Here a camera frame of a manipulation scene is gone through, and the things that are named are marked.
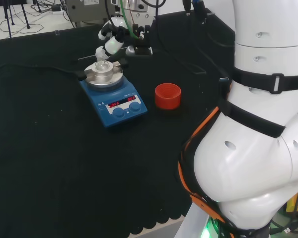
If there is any grey equipment box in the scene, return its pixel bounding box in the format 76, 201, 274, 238
65, 0, 121, 24

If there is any black bench cloth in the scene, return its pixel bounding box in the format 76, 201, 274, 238
0, 7, 237, 236

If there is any green cable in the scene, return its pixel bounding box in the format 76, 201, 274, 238
119, 0, 143, 40

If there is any thick black power cable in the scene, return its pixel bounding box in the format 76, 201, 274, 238
0, 63, 81, 75

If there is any heater with blue base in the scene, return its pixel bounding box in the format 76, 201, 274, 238
75, 59, 149, 128

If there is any clear glass round-bottom flask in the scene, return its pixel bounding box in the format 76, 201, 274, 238
94, 58, 112, 72

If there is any red ribbed plastic cup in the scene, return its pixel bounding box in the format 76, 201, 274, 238
154, 83, 182, 111

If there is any orange cable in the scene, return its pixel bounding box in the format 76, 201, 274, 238
177, 106, 233, 238

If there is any thin metal probe rod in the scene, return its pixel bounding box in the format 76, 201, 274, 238
77, 53, 126, 61

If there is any black tripod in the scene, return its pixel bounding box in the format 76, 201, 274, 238
3, 0, 32, 39

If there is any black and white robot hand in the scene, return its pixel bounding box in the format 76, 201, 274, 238
95, 14, 156, 60

